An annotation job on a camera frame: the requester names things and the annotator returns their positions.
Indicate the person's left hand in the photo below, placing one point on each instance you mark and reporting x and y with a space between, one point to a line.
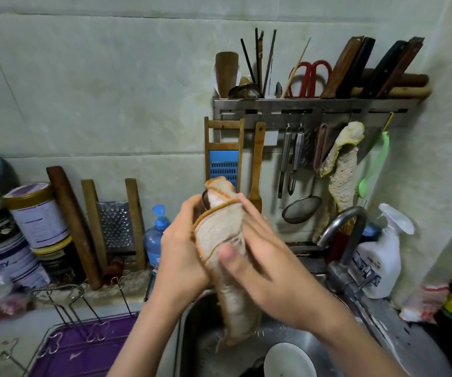
177 263

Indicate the person's right hand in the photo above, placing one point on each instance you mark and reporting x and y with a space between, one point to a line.
273 282

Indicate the beige dish cloth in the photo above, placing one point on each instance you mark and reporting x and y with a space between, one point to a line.
220 227

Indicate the clear upturned glass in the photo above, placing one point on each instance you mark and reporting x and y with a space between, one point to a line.
205 201

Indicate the small blue water bottle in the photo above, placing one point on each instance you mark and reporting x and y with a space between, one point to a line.
155 239

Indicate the wooden framed metal grater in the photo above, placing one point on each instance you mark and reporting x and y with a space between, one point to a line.
116 223

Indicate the red container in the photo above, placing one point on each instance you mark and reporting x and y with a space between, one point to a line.
337 245

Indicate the mesh strainer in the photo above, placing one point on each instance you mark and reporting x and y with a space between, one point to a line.
302 209

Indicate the white plate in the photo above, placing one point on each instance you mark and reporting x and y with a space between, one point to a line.
289 361

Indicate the stainless steel sink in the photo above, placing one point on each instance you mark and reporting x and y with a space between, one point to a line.
246 359

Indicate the metal faucet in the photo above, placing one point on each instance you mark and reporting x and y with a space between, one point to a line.
340 223

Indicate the white spray bottle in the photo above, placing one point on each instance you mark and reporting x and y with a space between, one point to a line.
379 259

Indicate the blue capped bottle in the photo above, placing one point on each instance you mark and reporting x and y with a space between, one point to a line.
371 231

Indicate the wooden rolling pin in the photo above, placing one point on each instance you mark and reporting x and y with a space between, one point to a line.
73 223

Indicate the wooden spatula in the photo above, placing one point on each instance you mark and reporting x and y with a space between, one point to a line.
256 165

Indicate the wooden slicer with blue blade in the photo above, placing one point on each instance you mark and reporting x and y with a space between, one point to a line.
224 153

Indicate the metal peeler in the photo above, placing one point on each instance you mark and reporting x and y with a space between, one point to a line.
297 157
285 157

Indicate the purple plastic tray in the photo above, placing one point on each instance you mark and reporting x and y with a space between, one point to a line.
89 353

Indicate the hanging loofah sponge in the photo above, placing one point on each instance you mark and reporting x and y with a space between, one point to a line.
342 165

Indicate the pink and white plastic bag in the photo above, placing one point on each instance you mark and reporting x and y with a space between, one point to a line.
424 302

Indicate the stack of labelled tin cans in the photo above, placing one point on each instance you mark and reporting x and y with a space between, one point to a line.
18 231

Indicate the dark metal ladle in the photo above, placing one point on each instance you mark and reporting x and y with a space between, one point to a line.
246 91

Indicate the wooden scoop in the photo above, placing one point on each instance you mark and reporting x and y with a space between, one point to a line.
226 70

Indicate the bamboo skewer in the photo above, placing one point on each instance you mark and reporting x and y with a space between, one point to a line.
296 66

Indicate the bundle of dark chopsticks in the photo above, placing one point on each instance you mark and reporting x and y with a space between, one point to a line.
259 59

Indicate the wall mounted metal utensil rack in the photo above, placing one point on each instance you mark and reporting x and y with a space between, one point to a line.
320 110

